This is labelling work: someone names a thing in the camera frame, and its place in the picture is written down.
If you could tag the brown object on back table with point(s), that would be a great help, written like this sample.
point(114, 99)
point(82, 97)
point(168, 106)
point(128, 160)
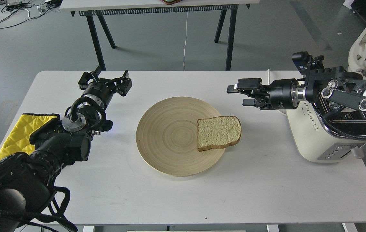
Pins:
point(170, 2)

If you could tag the cream chrome two-slot toaster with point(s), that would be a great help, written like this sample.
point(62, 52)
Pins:
point(317, 142)

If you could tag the slice of white bread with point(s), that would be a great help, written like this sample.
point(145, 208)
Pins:
point(218, 132)

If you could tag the white table with black legs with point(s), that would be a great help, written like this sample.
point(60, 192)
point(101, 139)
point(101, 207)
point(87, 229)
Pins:
point(100, 8)

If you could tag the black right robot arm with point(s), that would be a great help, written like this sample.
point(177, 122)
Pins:
point(329, 90)

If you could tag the yellow quilted cloth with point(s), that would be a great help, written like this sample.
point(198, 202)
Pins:
point(19, 138)

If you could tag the round bamboo plate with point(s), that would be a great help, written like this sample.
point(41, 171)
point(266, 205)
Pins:
point(166, 137)

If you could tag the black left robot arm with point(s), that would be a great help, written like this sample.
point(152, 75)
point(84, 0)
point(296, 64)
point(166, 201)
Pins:
point(27, 179)

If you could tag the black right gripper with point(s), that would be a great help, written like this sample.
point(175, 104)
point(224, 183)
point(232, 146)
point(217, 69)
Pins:
point(281, 94)

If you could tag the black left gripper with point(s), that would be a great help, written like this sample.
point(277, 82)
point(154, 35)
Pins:
point(101, 92)

